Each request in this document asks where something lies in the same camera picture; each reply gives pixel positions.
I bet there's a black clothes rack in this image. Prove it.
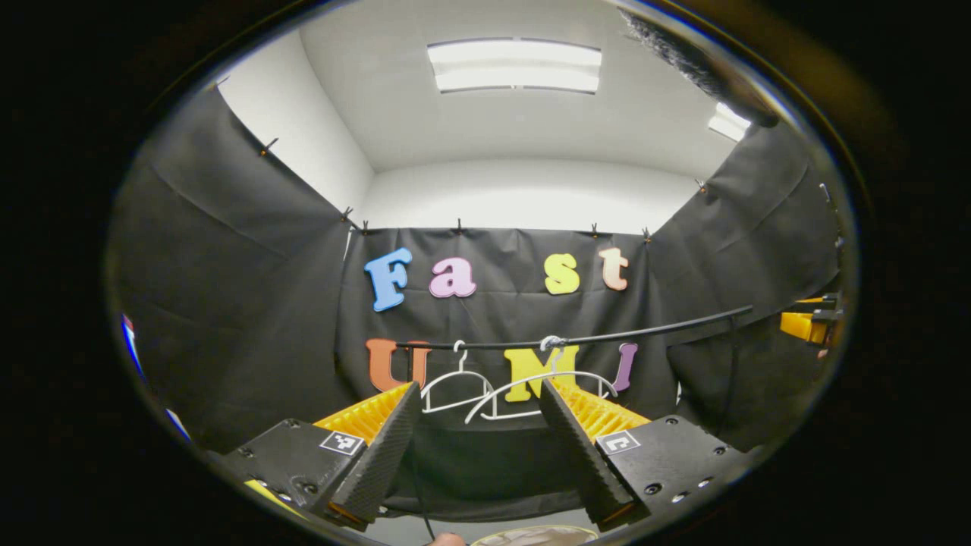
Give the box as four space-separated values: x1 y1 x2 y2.
394 305 754 542

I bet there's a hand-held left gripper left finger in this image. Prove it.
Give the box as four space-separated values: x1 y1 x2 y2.
206 381 423 532

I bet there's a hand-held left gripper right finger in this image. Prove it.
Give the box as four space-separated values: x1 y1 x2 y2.
540 378 752 533

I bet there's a black backdrop cloth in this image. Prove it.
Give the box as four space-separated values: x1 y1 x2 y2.
106 83 843 524

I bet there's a small ceiling light panel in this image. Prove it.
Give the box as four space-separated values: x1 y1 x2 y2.
707 102 753 143

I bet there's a white clothes hanger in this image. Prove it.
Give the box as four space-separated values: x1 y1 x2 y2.
464 337 620 425
420 340 495 415

